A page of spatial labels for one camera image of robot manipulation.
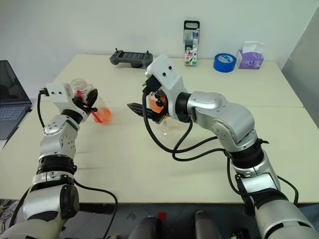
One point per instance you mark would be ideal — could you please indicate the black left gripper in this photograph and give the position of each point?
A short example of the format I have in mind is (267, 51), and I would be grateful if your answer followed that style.
(80, 103)

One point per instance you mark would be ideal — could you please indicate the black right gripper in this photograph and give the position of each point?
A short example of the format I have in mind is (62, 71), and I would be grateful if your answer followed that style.
(153, 85)

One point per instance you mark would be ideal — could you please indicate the clear wine glass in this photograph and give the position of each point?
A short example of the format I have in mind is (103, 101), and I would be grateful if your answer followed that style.
(155, 105)

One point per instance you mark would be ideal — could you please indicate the clear bottle with orange drink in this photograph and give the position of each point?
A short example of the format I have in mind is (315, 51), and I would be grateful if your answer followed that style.
(103, 114)

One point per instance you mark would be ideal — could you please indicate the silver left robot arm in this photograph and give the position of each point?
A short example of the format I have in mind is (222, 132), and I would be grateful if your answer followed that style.
(57, 142)

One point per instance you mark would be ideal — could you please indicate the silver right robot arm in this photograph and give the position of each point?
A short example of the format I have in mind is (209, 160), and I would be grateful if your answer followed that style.
(224, 117)

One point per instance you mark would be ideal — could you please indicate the dark grey handheld controller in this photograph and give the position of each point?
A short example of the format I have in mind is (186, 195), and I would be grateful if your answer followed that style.
(130, 58)

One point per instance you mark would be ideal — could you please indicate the marker pen pack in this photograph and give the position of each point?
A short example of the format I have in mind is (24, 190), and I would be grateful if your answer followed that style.
(192, 53)

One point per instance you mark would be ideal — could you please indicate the dark laptop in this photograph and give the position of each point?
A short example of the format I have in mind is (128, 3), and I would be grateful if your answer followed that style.
(10, 92)

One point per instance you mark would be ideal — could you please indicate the blue tape roll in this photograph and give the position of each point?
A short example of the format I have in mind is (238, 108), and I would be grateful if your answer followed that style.
(219, 66)

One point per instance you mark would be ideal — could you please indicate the purple tissue box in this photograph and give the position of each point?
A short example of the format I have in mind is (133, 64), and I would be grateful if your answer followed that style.
(250, 61)

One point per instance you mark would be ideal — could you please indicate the grey metal panel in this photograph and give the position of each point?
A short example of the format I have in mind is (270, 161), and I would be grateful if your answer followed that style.
(306, 62)

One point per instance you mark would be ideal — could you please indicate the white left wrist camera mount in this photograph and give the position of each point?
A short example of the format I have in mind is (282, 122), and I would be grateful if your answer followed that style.
(58, 95)

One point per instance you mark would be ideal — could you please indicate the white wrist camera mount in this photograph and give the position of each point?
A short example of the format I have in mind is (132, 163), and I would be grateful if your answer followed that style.
(169, 77)
(58, 95)

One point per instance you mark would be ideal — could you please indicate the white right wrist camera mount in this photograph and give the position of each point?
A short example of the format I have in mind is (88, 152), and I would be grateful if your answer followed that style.
(169, 77)

